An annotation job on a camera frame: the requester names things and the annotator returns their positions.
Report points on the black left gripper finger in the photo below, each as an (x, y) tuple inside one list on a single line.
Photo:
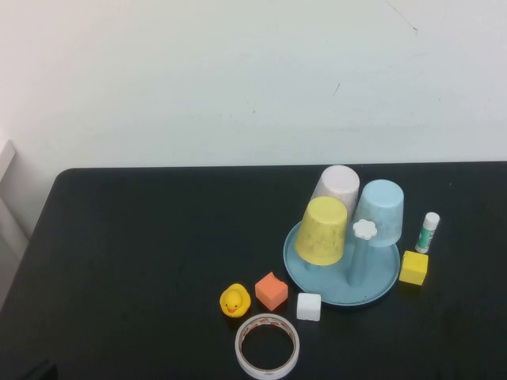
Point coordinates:
[(43, 372)]

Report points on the yellow plastic cup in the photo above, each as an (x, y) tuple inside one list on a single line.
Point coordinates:
[(321, 229)]

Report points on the blue cup stand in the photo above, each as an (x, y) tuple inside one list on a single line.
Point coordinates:
[(336, 289)]

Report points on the pale pink plastic cup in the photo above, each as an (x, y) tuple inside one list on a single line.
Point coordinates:
[(340, 182)]

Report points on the light blue plastic cup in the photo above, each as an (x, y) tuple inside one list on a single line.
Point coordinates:
[(384, 206)]

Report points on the white tape roll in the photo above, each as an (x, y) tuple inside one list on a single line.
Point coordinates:
[(242, 356)]

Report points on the yellow rubber duck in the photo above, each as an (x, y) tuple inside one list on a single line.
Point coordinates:
[(234, 301)]

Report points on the orange foam cube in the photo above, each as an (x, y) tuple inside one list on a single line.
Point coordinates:
[(271, 293)]

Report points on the white foam cube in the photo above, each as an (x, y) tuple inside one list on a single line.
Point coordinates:
[(309, 306)]

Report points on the yellow foam cube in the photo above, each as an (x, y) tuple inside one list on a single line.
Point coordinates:
[(412, 269)]

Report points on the green white glue stick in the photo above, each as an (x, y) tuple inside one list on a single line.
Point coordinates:
[(425, 237)]

